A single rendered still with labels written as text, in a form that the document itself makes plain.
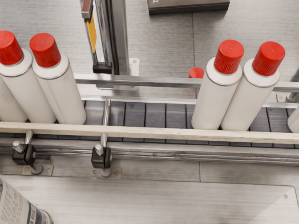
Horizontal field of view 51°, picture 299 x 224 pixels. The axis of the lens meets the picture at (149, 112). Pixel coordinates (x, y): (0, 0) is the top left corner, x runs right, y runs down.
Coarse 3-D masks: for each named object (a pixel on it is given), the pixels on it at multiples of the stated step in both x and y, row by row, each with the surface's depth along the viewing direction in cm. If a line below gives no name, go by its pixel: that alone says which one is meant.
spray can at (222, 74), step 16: (224, 48) 40; (240, 48) 40; (208, 64) 44; (224, 64) 41; (208, 80) 44; (224, 80) 43; (208, 96) 47; (224, 96) 46; (208, 112) 50; (224, 112) 51; (208, 128) 54
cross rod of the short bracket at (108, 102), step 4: (108, 100) 57; (108, 104) 56; (104, 108) 56; (108, 108) 56; (104, 112) 55; (108, 112) 55; (104, 116) 55; (108, 116) 55; (104, 120) 55; (108, 120) 55; (104, 124) 54; (108, 124) 54; (104, 136) 53; (100, 140) 53; (104, 140) 53; (104, 144) 52
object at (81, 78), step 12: (108, 84) 54; (120, 84) 53; (132, 84) 53; (144, 84) 53; (156, 84) 53; (168, 84) 53; (180, 84) 53; (192, 84) 53; (276, 84) 53; (288, 84) 53
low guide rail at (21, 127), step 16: (0, 128) 53; (16, 128) 53; (32, 128) 53; (48, 128) 53; (64, 128) 53; (80, 128) 53; (96, 128) 53; (112, 128) 53; (128, 128) 53; (144, 128) 53; (160, 128) 53; (176, 128) 53
